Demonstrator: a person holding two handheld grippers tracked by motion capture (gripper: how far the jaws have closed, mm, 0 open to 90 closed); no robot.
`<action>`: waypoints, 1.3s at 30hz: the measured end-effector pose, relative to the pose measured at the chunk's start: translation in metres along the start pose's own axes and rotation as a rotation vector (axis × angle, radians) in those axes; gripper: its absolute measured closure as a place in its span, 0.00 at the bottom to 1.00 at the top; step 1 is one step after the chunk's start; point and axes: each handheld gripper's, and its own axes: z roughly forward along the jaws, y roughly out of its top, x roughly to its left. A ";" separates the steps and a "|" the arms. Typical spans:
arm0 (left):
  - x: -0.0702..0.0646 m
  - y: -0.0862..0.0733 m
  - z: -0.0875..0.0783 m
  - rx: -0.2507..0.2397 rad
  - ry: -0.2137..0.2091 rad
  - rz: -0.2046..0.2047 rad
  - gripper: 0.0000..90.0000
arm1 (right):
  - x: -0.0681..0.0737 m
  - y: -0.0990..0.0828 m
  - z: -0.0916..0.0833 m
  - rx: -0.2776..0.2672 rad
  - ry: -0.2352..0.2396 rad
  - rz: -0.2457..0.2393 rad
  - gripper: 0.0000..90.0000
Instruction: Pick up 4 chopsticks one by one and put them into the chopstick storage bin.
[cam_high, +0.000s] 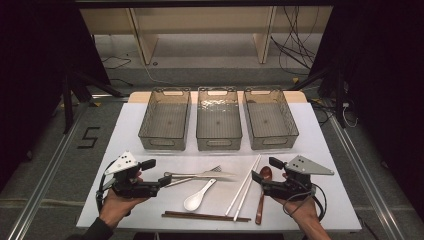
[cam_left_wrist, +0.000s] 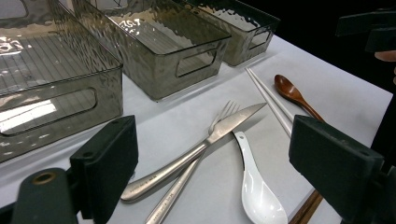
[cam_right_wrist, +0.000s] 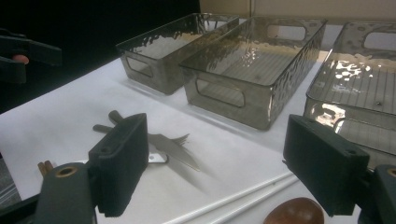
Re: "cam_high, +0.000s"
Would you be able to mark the black metal stand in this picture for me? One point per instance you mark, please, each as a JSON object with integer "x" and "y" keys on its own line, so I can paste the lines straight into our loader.
{"x": 339, "y": 100}
{"x": 68, "y": 103}

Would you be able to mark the clear grey plastic bin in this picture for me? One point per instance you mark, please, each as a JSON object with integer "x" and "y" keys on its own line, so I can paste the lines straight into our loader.
{"x": 218, "y": 123}
{"x": 268, "y": 121}
{"x": 165, "y": 123}

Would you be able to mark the metal fork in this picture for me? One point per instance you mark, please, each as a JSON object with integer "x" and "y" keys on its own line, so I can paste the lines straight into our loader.
{"x": 216, "y": 168}

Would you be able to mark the person's left hand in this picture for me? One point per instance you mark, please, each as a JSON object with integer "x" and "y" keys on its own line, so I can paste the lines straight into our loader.
{"x": 115, "y": 206}

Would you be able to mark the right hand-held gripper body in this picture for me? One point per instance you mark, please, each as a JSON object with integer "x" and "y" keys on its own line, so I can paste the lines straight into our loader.
{"x": 293, "y": 186}

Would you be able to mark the dark curtain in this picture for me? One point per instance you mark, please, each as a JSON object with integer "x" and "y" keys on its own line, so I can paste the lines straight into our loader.
{"x": 33, "y": 83}
{"x": 390, "y": 100}

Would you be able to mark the white ceramic spoon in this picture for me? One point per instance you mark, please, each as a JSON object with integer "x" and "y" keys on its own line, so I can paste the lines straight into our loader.
{"x": 192, "y": 202}

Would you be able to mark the person's right hand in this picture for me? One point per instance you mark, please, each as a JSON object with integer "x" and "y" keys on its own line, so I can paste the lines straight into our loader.
{"x": 303, "y": 211}

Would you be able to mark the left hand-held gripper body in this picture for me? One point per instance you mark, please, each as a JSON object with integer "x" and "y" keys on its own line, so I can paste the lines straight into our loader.
{"x": 128, "y": 186}

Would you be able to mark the white chopstick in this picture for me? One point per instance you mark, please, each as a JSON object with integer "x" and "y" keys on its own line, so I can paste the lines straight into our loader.
{"x": 247, "y": 189}
{"x": 242, "y": 185}

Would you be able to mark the reddish brown wooden spoon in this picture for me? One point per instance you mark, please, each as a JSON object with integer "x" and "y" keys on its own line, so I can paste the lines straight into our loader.
{"x": 265, "y": 173}

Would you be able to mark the metal table knife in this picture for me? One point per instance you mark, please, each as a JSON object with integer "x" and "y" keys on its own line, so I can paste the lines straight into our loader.
{"x": 213, "y": 174}

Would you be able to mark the beige wooden desk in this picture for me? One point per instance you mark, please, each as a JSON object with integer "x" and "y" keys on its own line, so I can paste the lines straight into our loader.
{"x": 200, "y": 20}

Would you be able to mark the aluminium floor rail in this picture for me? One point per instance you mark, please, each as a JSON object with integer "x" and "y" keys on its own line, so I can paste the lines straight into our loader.
{"x": 366, "y": 183}
{"x": 43, "y": 186}

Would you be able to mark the white table cover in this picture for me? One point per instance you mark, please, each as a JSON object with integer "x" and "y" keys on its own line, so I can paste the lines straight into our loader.
{"x": 133, "y": 133}

